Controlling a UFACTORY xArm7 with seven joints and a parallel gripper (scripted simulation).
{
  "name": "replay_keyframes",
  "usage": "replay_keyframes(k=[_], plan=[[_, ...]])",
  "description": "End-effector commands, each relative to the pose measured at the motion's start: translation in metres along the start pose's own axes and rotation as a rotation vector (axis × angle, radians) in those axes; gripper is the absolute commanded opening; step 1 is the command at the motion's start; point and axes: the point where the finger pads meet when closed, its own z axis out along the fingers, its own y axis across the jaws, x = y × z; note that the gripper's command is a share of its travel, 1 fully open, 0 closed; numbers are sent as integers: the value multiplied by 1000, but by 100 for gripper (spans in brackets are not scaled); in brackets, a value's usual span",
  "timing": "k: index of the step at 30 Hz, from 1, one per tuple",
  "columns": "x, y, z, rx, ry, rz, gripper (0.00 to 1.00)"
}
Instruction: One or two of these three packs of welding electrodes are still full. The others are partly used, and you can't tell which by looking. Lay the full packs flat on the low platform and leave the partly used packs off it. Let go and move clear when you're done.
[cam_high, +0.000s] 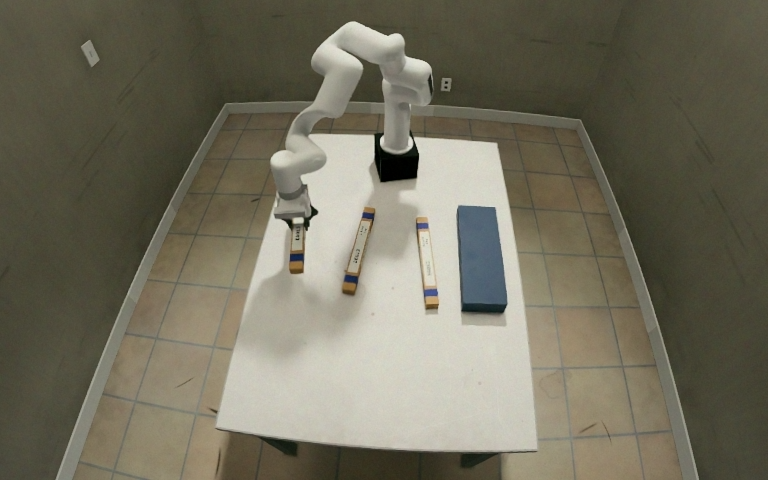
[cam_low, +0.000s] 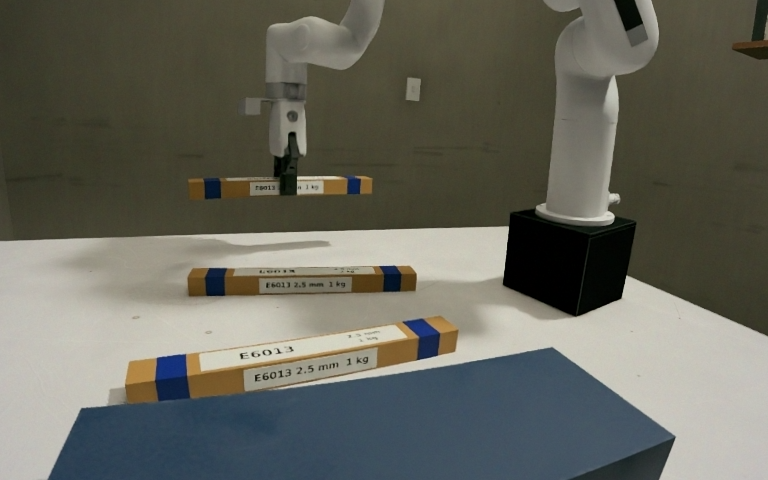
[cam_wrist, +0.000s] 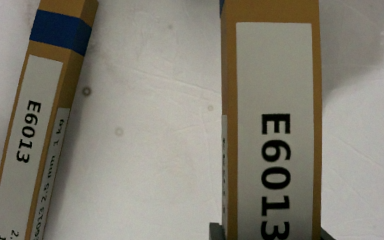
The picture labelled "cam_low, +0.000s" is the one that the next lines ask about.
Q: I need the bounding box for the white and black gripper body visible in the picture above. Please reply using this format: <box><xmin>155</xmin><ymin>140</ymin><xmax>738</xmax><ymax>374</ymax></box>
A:
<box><xmin>265</xmin><ymin>99</ymin><xmax>306</xmax><ymax>157</ymax></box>

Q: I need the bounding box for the tan welding electrode pack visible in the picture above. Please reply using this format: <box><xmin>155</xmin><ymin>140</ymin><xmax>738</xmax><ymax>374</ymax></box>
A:
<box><xmin>125</xmin><ymin>316</ymin><xmax>459</xmax><ymax>404</ymax></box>
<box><xmin>188</xmin><ymin>176</ymin><xmax>372</xmax><ymax>200</ymax></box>
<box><xmin>187</xmin><ymin>265</ymin><xmax>417</xmax><ymax>296</ymax></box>

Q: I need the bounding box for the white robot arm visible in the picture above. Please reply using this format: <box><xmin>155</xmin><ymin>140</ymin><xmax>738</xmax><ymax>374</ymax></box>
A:
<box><xmin>238</xmin><ymin>0</ymin><xmax>659</xmax><ymax>227</ymax></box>

